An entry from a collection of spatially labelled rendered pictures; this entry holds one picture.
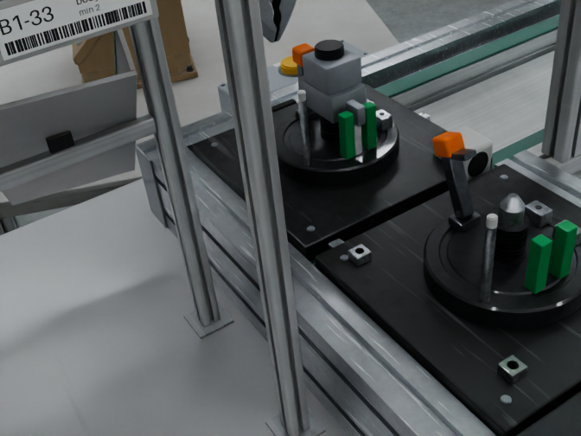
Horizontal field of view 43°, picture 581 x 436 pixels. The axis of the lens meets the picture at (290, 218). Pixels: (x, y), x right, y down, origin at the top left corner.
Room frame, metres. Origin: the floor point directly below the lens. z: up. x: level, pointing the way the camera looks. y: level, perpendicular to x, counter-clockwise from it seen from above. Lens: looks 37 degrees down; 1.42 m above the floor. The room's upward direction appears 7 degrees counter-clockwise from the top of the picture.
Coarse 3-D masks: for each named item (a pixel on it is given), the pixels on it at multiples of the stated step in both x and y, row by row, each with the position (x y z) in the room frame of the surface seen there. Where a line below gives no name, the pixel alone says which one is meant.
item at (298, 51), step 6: (294, 48) 0.74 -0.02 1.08; (300, 48) 0.74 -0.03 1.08; (306, 48) 0.74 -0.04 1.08; (312, 48) 0.74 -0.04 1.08; (294, 54) 0.74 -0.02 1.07; (300, 54) 0.73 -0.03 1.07; (294, 60) 0.74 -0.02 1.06; (300, 60) 0.73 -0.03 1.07; (300, 66) 0.73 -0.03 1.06; (300, 72) 0.74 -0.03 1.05
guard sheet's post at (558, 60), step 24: (576, 0) 0.66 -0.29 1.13; (576, 24) 0.65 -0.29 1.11; (576, 48) 0.64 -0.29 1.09; (552, 72) 0.66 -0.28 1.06; (576, 72) 0.64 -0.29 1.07; (552, 96) 0.66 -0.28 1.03; (576, 96) 0.64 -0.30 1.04; (552, 120) 0.65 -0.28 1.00; (576, 120) 0.64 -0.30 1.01; (552, 144) 0.66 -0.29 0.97; (576, 144) 0.65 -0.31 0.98
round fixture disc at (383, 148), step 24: (288, 120) 0.74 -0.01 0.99; (312, 120) 0.73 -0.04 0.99; (288, 144) 0.69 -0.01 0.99; (312, 144) 0.68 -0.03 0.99; (336, 144) 0.68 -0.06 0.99; (360, 144) 0.67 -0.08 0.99; (384, 144) 0.67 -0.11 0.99; (288, 168) 0.65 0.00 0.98; (312, 168) 0.64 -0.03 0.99; (336, 168) 0.63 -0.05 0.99; (360, 168) 0.63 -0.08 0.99; (384, 168) 0.65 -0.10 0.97
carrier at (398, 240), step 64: (448, 192) 0.60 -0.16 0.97; (512, 192) 0.58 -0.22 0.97; (320, 256) 0.52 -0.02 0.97; (384, 256) 0.51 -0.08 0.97; (448, 256) 0.48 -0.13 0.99; (512, 256) 0.46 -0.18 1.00; (576, 256) 0.46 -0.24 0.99; (384, 320) 0.43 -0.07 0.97; (448, 320) 0.42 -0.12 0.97; (512, 320) 0.41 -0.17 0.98; (576, 320) 0.41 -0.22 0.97; (448, 384) 0.36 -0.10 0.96; (512, 384) 0.35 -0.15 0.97; (576, 384) 0.35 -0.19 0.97
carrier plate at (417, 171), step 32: (384, 96) 0.81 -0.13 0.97; (416, 128) 0.72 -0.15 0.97; (224, 160) 0.70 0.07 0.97; (416, 160) 0.66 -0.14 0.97; (288, 192) 0.63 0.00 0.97; (320, 192) 0.62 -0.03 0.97; (352, 192) 0.62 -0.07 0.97; (384, 192) 0.61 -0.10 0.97; (416, 192) 0.60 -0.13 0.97; (288, 224) 0.57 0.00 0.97; (320, 224) 0.57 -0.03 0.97; (352, 224) 0.56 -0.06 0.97
